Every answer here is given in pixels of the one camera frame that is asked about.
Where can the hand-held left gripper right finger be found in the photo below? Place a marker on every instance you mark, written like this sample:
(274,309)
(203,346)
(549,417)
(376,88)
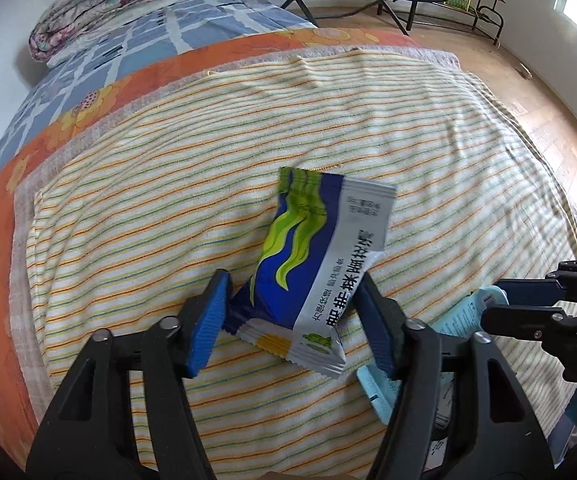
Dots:
(376,325)

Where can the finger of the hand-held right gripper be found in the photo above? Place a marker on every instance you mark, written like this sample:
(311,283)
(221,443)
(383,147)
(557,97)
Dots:
(523,320)
(528,292)

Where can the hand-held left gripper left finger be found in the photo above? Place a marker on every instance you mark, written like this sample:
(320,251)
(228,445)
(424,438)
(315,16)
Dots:
(208,320)

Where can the light blue packet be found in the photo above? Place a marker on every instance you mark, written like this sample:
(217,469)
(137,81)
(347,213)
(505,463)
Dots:
(463,317)

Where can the blue green white sachet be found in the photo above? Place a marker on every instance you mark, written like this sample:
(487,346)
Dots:
(313,265)

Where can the yellow striped towel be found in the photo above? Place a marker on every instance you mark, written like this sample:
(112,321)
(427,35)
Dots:
(168,185)

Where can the black metal clothes rack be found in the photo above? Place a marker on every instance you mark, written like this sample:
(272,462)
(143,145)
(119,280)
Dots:
(488,15)

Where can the blue checked mattress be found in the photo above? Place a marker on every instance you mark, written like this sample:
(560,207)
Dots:
(133,45)

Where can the folded white cloth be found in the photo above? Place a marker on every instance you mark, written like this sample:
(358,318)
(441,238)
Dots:
(118,25)

